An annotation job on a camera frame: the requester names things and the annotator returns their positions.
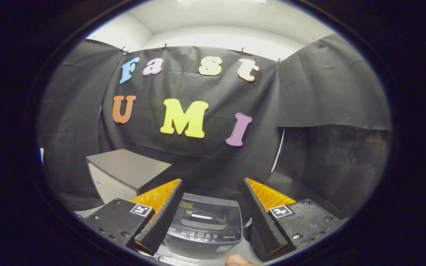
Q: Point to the white blue-edged panel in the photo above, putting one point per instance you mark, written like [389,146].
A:
[41,156]

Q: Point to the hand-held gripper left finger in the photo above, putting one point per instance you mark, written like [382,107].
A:
[161,220]

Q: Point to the black backdrop cloth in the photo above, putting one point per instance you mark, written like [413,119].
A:
[205,162]

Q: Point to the grey cabinet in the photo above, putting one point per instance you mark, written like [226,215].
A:
[124,166]

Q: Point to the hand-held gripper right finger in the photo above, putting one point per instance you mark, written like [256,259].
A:
[266,221]

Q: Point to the row of cloth clips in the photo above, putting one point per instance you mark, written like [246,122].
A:
[241,50]

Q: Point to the dark grey washing machine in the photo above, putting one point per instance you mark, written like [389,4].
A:
[198,249]

